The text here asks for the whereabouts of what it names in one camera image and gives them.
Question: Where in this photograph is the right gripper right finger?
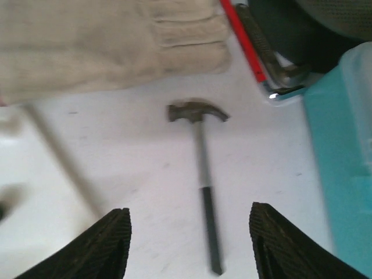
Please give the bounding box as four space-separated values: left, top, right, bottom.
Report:
249 202 366 278

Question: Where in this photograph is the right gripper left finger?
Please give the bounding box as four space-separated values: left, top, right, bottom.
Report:
17 208 132 279

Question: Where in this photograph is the black handled hammer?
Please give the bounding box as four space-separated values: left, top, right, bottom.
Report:
166 101 230 276

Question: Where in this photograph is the white peg board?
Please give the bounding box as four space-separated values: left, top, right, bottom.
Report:
1 107 97 227

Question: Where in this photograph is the teal clear storage box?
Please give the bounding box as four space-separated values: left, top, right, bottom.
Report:
303 42 371 277

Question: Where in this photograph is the beige work glove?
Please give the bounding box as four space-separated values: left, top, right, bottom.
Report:
1 1 231 105

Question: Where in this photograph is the red handled tool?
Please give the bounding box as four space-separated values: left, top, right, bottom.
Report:
219 0 267 83

